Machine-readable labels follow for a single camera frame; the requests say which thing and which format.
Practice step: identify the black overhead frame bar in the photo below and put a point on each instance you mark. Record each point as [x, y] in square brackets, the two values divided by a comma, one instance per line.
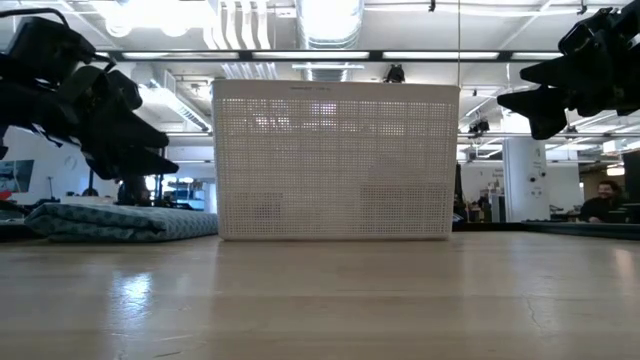
[245, 55]

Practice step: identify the person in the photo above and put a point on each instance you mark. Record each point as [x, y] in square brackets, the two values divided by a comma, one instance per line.
[602, 207]

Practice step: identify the black ceiling spotlight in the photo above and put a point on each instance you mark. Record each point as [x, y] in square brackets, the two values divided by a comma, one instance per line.
[479, 126]

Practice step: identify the white perforated plastic basket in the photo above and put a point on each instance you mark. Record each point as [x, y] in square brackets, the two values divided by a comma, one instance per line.
[335, 165]

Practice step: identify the blue patterned folded cloth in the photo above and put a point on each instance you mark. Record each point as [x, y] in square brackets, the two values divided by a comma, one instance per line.
[125, 222]

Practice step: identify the black ceiling camera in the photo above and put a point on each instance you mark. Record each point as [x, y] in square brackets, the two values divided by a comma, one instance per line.
[395, 74]

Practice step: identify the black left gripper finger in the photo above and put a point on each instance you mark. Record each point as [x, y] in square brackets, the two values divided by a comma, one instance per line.
[132, 120]
[130, 164]

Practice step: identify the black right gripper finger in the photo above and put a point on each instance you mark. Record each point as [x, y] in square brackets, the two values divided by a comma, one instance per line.
[555, 75]
[540, 107]

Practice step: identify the wall picture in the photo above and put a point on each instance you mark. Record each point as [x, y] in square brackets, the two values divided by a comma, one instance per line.
[17, 175]

